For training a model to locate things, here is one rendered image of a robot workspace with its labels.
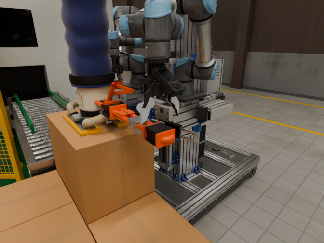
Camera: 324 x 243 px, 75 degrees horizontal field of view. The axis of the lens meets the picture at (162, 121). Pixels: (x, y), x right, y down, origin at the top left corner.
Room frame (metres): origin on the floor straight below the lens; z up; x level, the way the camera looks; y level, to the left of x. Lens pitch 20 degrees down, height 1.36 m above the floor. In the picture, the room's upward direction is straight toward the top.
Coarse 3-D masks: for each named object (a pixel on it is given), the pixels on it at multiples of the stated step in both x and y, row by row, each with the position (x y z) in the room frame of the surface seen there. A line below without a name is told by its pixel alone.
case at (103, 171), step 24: (48, 120) 1.19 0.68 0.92; (72, 144) 0.83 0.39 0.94; (96, 144) 0.84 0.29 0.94; (120, 144) 0.90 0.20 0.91; (144, 144) 0.99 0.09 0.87; (72, 168) 0.87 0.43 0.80; (96, 168) 0.83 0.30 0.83; (120, 168) 0.90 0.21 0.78; (144, 168) 0.98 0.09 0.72; (72, 192) 0.95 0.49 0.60; (96, 192) 0.82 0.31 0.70; (120, 192) 0.89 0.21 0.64; (144, 192) 0.98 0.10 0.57; (96, 216) 0.81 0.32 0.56
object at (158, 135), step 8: (144, 128) 0.65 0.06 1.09; (152, 128) 0.64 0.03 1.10; (160, 128) 0.64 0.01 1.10; (168, 128) 0.64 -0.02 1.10; (144, 136) 0.65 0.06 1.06; (152, 136) 0.63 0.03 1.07; (160, 136) 0.60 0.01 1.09; (152, 144) 0.62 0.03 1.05; (160, 144) 0.60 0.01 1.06; (168, 144) 0.62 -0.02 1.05
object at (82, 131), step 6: (66, 114) 1.17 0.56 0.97; (72, 114) 1.17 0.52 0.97; (66, 120) 1.11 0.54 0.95; (72, 120) 1.07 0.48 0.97; (72, 126) 1.01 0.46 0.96; (78, 126) 0.98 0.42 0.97; (96, 126) 0.99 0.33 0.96; (78, 132) 0.93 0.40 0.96; (84, 132) 0.92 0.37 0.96; (90, 132) 0.94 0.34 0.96; (96, 132) 0.95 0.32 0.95
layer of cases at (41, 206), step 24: (0, 192) 1.01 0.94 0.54; (24, 192) 1.01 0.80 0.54; (48, 192) 1.01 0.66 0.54; (0, 216) 0.83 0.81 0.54; (24, 216) 0.83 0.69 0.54; (48, 216) 0.83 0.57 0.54; (72, 216) 0.83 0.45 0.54; (120, 216) 0.83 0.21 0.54; (144, 216) 0.83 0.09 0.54; (168, 216) 0.83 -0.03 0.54; (0, 240) 0.69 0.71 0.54; (24, 240) 0.69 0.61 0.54; (48, 240) 0.69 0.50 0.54; (72, 240) 0.69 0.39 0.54; (96, 240) 0.69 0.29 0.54; (120, 240) 0.69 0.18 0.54; (144, 240) 0.69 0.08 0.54; (168, 240) 0.69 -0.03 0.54; (192, 240) 0.69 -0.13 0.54
